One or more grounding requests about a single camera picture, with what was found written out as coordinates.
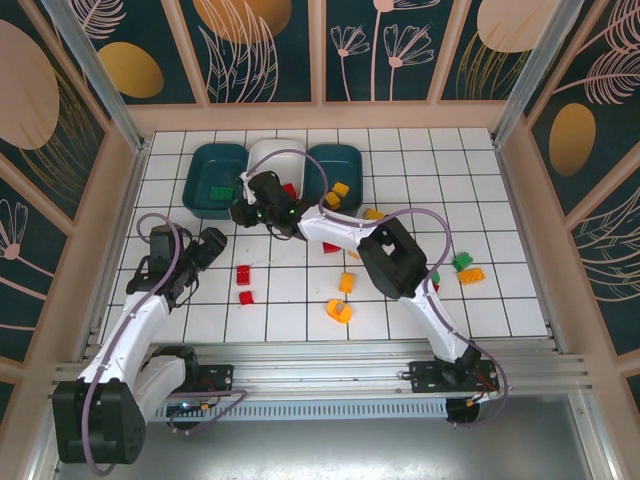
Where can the long green lego brick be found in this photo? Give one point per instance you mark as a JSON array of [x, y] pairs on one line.
[[221, 194]]

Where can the white plastic bin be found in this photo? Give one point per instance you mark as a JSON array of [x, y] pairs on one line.
[[280, 160]]

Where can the small red lego brick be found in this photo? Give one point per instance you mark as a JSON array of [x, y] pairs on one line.
[[246, 298]]

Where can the teal plastic bin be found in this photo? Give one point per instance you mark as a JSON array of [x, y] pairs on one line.
[[210, 165], [345, 160]]

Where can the round yellow lego piece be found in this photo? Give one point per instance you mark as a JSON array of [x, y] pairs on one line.
[[339, 310]]

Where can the green lego roof piece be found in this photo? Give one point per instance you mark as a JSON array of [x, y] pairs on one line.
[[435, 277]]

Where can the long yellow lego brick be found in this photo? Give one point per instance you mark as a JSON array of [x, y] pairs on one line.
[[471, 276]]

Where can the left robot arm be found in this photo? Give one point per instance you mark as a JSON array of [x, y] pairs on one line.
[[125, 340]]

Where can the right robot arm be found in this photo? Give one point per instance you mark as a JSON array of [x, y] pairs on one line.
[[395, 260]]

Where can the metal sheet shelf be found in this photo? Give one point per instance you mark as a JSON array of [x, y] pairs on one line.
[[320, 450]]

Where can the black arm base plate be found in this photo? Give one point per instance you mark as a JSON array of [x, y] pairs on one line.
[[220, 375], [425, 377]]

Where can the aluminium mounting rail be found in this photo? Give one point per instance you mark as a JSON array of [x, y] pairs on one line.
[[320, 370]]

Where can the aluminium frame post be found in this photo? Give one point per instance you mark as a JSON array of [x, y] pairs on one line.
[[98, 75], [539, 75]]

